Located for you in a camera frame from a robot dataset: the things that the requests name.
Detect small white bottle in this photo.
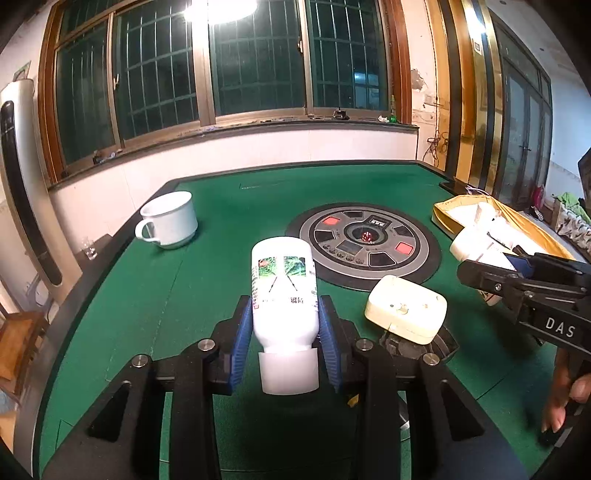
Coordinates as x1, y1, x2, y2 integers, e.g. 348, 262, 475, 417
473, 202, 502, 230

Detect person's right hand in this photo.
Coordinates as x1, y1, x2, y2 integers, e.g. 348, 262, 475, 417
540, 346, 591, 435

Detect wall cables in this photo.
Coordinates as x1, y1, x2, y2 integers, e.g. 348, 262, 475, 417
424, 130, 452, 165

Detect white bottle with green pictures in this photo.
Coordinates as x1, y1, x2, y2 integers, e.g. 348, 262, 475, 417
250, 236, 321, 396

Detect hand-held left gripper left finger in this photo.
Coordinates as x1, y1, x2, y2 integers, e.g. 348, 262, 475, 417
44, 295, 254, 480

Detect standing air conditioner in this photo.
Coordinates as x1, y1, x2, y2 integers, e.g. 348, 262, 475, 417
0, 78, 80, 306

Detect wooden chair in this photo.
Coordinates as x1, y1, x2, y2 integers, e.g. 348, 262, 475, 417
0, 309, 50, 398

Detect glass door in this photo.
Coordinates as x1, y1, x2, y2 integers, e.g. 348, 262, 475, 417
488, 14, 556, 209

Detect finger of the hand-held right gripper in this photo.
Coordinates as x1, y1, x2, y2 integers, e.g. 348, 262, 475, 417
502, 246, 580, 274
457, 259, 548, 320

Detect wooden framed window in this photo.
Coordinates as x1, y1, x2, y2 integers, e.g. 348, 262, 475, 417
39, 0, 413, 182

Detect plain white bottle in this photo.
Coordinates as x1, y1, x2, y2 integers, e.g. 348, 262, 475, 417
449, 225, 520, 308

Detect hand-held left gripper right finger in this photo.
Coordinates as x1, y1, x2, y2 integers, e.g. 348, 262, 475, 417
318, 295, 530, 480

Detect white cup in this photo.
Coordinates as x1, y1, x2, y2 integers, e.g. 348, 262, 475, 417
135, 191, 199, 250

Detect round table control panel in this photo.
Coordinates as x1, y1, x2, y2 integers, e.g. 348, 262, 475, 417
285, 202, 441, 292

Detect cream plastic box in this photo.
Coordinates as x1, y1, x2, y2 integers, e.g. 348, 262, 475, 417
364, 275, 448, 345

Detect floral cloth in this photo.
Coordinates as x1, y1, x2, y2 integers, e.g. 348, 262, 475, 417
553, 191, 591, 237

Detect yellow tray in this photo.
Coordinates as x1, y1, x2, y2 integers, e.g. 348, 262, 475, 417
431, 194, 579, 265

